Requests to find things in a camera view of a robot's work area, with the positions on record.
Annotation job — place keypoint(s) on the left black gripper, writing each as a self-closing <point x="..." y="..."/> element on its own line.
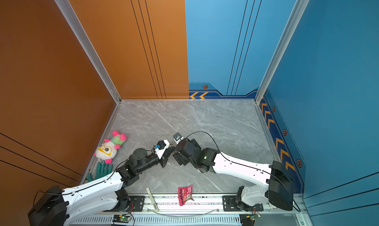
<point x="167" y="155"/>

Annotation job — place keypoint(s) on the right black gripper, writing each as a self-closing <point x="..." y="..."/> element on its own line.
<point x="179" y="158"/>

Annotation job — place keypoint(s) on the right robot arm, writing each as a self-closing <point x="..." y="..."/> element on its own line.
<point x="271" y="182"/>

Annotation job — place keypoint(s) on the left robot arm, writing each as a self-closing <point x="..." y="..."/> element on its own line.
<point x="62" y="207"/>

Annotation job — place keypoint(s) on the pink snack packet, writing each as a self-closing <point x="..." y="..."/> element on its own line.
<point x="184" y="195"/>

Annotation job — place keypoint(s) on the white barcode strip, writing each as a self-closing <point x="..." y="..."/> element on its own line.
<point x="153" y="202"/>

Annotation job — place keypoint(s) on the pink green plush toy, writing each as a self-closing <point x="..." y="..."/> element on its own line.
<point x="106" y="152"/>

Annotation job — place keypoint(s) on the green rubber glove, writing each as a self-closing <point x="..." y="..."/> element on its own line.
<point x="102" y="170"/>

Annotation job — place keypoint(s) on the left circuit board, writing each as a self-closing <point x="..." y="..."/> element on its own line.
<point x="122" y="219"/>

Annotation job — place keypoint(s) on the circuit board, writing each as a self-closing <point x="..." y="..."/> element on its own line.
<point x="122" y="219"/>
<point x="249" y="219"/>

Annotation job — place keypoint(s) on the right circuit board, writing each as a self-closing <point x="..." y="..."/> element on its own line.
<point x="249" y="219"/>

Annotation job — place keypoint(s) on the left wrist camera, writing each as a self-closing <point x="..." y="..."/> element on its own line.
<point x="161" y="147"/>

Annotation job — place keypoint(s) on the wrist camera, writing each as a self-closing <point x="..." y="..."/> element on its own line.
<point x="178" y="137"/>
<point x="161" y="147"/>

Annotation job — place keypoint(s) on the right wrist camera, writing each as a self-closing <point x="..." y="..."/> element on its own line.
<point x="178" y="137"/>

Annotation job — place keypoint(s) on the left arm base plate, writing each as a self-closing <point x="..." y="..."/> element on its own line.
<point x="136" y="203"/>

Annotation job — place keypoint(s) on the aluminium front rail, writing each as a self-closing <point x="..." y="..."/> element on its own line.
<point x="206" y="209"/>

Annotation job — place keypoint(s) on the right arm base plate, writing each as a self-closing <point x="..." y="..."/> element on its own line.
<point x="230" y="203"/>

